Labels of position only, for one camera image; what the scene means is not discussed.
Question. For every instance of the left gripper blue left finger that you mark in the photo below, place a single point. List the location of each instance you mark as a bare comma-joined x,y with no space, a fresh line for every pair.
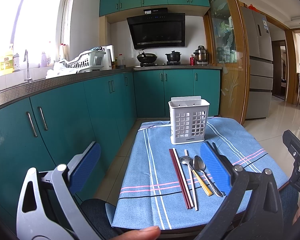
81,167

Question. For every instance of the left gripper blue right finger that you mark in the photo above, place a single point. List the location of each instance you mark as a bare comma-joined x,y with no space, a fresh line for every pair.
219,173

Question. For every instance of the all steel spoon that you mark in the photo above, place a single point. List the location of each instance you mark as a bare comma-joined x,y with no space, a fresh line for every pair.
200,167

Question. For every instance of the beige chopstick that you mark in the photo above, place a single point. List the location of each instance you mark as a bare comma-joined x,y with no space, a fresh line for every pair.
192,184

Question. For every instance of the gold handled steel spoon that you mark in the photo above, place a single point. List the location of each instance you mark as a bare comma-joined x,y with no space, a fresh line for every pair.
188,161

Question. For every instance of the red and white chopstick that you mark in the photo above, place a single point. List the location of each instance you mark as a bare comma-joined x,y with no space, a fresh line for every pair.
188,196

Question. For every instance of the dark red chopstick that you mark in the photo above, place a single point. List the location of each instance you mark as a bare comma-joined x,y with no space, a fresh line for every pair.
185,196

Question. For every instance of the person's left hand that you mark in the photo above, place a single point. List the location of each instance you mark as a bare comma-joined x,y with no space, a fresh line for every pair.
150,233

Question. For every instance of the teal lower cabinets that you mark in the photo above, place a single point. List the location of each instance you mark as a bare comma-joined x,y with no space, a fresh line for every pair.
47,122

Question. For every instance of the white plastic utensil caddy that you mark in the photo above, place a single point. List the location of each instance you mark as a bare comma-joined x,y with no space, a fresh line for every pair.
188,118

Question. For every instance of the silver refrigerator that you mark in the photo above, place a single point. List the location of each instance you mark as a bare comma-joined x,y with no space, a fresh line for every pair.
261,64

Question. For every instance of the chrome sink faucet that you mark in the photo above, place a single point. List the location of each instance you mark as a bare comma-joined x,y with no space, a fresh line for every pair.
26,60

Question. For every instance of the white dish rack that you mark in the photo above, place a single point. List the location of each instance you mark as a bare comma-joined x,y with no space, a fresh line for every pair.
86,61

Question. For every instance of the red thermos bottle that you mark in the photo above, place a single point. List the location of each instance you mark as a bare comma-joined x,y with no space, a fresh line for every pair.
192,60

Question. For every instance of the steel pressure cooker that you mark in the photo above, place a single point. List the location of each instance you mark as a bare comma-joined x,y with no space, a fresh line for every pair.
201,55

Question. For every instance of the clear oil bottle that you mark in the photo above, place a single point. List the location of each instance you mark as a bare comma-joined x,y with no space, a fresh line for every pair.
121,62

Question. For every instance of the white electric kettle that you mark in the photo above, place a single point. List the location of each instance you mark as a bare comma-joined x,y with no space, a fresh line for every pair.
108,58

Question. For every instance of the gas stove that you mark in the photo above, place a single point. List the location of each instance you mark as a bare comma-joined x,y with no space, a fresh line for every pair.
168,63

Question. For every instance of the black cooking pot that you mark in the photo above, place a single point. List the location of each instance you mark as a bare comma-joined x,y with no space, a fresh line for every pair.
173,56

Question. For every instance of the wooden glass sliding door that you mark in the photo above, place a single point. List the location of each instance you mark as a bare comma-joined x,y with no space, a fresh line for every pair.
227,44

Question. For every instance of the yellow detergent bottle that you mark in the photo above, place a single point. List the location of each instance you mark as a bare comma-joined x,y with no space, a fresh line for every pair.
6,65

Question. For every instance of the black wok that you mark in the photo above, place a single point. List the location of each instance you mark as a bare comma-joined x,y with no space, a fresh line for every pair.
146,58

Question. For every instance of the black range hood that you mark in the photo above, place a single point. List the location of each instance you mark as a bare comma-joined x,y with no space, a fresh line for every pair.
157,30

